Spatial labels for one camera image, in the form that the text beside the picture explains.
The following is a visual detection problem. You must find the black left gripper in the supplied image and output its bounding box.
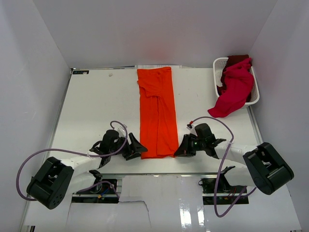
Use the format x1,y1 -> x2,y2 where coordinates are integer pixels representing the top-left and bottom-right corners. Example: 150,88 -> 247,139
110,133 -> 147,161

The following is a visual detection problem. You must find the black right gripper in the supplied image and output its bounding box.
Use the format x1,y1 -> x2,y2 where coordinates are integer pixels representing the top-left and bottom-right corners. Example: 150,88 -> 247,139
174,134 -> 205,157

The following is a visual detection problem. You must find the orange t shirt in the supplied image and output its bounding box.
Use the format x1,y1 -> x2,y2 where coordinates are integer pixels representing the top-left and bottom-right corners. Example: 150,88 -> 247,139
137,67 -> 179,159

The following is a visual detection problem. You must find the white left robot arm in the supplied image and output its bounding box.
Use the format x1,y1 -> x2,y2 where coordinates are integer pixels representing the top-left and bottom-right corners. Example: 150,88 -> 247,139
26,130 -> 148,209

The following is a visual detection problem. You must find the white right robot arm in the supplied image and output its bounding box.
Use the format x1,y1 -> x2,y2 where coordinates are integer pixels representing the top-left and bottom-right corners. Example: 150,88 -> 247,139
174,123 -> 295,195

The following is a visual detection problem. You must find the printed paper strip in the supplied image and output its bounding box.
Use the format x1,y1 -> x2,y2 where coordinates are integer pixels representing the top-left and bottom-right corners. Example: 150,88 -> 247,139
135,65 -> 182,70

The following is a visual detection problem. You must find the crimson red t shirt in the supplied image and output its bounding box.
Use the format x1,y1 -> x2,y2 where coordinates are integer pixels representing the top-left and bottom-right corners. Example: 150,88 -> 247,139
208,57 -> 254,118

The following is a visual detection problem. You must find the white perforated plastic basket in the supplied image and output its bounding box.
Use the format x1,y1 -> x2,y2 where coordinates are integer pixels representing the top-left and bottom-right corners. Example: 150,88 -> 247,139
213,57 -> 260,109

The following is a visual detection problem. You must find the black label sticker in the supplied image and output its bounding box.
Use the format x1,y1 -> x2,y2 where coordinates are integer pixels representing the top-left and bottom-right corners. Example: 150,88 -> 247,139
72,70 -> 89,75

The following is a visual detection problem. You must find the dark maroon t shirt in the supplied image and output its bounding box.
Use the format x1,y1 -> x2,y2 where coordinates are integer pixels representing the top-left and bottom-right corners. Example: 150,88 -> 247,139
226,55 -> 249,67

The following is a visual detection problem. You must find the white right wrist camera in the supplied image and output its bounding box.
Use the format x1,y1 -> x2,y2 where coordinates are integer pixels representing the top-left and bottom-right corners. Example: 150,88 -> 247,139
187,123 -> 197,136

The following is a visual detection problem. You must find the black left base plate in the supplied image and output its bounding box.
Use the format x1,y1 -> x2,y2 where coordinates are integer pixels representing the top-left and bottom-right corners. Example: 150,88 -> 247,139
71,179 -> 121,204

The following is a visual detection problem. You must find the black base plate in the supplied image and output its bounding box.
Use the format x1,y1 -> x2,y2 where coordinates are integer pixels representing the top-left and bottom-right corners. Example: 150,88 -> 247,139
198,177 -> 244,205
71,179 -> 121,204

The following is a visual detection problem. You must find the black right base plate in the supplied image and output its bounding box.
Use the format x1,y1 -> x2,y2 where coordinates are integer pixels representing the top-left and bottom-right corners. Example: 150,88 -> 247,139
198,177 -> 244,205

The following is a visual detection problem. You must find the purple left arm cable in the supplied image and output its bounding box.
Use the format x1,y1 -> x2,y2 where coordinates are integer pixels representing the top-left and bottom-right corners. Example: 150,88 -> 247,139
15,120 -> 128,202

